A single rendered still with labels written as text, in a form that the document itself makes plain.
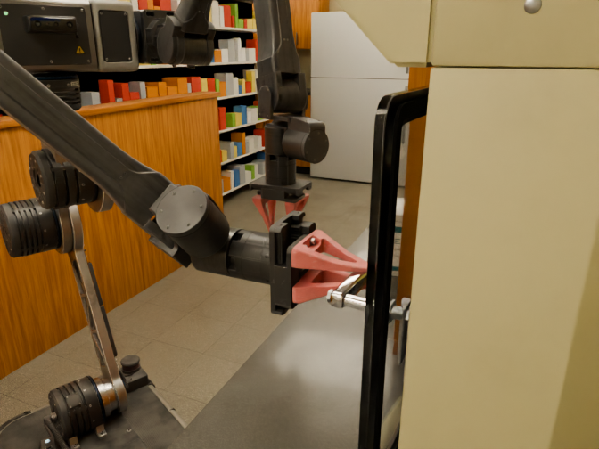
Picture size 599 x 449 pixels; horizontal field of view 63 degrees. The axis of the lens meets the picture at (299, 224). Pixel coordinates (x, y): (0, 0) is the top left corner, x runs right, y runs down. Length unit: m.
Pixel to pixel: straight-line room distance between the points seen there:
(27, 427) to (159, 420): 0.43
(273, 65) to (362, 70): 4.60
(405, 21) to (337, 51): 5.19
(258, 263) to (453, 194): 0.25
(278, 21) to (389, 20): 0.56
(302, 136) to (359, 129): 4.70
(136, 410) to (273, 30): 1.42
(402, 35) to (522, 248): 0.16
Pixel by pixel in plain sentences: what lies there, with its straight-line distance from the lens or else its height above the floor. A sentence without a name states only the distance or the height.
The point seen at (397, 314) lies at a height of 1.20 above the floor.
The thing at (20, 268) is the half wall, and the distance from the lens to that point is 2.61.
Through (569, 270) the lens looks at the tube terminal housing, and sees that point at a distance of 0.36.
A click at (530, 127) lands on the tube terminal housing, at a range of 0.34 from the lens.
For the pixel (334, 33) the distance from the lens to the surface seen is 5.55.
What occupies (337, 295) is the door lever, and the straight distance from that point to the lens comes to 0.46.
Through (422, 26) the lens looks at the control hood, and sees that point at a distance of 0.34.
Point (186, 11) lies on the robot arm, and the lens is 1.13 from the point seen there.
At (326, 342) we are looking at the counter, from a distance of 0.88.
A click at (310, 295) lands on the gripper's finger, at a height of 1.18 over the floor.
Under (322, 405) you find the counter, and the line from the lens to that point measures 0.75.
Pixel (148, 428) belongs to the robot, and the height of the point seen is 0.24.
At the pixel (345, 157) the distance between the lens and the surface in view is 5.61.
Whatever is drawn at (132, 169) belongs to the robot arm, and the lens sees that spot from 0.60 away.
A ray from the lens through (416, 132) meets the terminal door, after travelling 0.44.
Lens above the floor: 1.42
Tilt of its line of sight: 20 degrees down
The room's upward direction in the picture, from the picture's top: straight up
